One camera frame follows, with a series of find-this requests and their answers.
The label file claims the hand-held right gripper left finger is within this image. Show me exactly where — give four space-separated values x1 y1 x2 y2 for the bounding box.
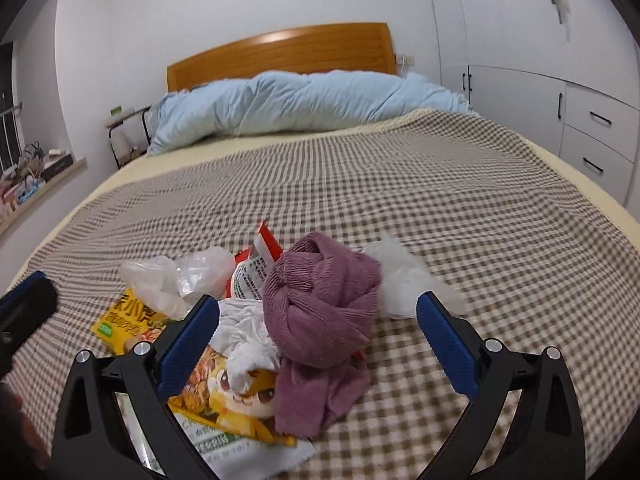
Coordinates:
51 296 220 480

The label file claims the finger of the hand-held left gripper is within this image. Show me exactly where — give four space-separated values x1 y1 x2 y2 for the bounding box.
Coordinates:
0 270 47 307
0 277 57 358

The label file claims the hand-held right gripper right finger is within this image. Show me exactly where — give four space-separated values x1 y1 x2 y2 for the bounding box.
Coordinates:
416 294 586 480

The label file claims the white tissue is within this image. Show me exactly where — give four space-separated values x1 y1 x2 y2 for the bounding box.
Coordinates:
361 234 467 322
207 300 282 393

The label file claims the clear plastic bag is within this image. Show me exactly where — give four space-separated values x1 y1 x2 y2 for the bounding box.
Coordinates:
119 246 237 322

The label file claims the yellow snack packet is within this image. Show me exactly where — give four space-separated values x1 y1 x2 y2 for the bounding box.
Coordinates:
91 287 297 448

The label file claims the orange red snack packet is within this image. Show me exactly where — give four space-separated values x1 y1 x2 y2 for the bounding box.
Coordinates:
227 220 283 302

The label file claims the white green foil pouch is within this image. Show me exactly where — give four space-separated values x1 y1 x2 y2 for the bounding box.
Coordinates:
116 392 318 478

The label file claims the purple cloth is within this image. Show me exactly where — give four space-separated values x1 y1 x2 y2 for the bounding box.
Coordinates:
262 231 383 436

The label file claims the black box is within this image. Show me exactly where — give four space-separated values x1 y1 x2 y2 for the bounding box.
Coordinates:
42 154 75 181

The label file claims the metal window railing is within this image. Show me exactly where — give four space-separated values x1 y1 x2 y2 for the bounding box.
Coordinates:
0 102 23 173

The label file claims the dark window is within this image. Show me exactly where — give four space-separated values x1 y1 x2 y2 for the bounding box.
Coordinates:
0 42 15 173

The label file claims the light blue duvet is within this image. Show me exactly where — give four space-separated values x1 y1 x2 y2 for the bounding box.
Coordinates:
146 71 473 156

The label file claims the white wardrobe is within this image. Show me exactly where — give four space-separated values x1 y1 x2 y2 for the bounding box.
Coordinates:
422 0 640 206

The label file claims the black frame bedside table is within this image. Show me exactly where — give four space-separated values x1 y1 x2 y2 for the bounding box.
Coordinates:
104 105 153 170

